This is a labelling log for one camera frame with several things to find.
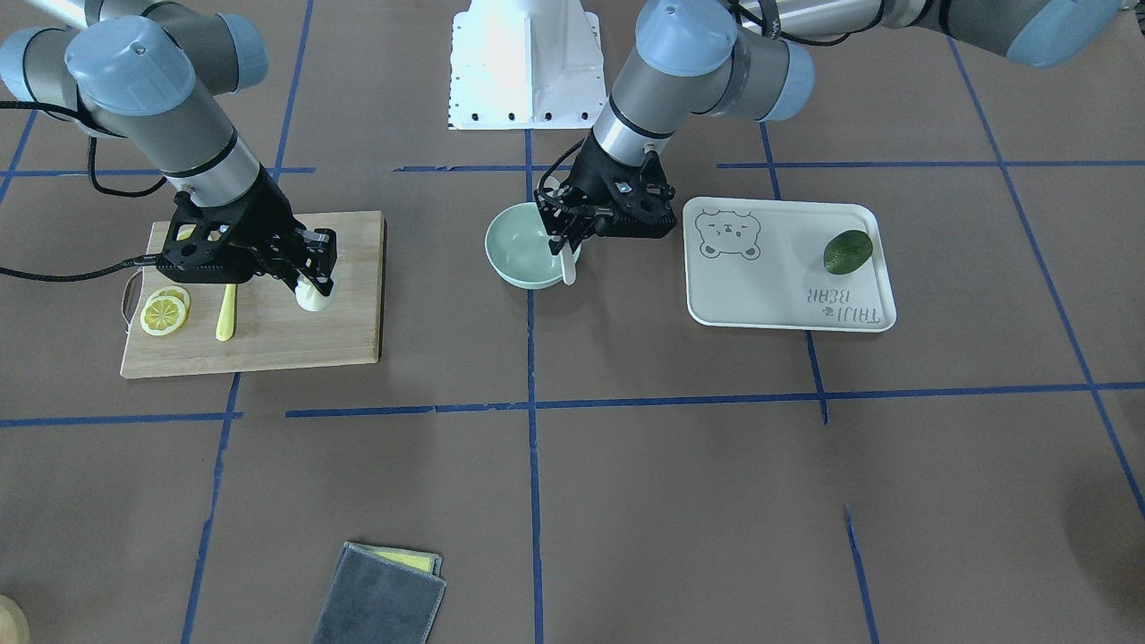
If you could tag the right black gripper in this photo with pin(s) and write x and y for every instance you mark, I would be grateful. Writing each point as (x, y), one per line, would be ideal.
(267, 213)

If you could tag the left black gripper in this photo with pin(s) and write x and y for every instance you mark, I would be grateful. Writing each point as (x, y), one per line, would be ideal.
(591, 177)

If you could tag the white ceramic spoon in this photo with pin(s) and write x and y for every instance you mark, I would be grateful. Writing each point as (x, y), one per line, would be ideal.
(566, 257)

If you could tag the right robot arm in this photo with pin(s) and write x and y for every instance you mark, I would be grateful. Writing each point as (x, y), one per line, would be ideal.
(149, 72)

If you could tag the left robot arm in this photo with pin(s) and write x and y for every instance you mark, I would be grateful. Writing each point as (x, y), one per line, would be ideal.
(752, 60)

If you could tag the green ceramic bowl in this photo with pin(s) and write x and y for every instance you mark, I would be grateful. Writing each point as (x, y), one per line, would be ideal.
(516, 247)

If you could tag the yellow plastic knife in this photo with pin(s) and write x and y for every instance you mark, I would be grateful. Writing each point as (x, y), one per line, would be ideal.
(227, 315)

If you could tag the bamboo cutting board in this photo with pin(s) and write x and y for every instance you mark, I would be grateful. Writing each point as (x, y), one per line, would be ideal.
(272, 330)

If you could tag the upper lemon slice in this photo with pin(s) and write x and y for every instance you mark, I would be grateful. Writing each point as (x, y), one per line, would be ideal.
(163, 315)

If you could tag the white bear tray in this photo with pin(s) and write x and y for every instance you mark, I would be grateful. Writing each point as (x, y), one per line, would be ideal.
(759, 263)

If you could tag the green avocado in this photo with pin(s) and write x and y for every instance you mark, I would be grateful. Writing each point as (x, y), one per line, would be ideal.
(847, 252)

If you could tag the grey folded cloth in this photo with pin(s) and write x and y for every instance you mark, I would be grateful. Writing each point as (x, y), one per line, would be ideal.
(381, 595)

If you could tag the wooden mug tree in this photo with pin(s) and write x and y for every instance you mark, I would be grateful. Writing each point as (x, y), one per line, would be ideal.
(14, 626)

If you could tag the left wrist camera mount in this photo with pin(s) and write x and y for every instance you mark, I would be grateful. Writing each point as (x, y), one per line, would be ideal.
(638, 200)

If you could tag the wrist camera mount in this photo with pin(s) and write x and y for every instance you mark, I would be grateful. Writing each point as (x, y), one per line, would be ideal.
(638, 200)
(207, 245)

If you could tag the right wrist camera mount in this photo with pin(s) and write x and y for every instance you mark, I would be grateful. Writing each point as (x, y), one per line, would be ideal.
(207, 245)

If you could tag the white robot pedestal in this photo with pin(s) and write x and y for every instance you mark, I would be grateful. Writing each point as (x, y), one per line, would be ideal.
(525, 64)

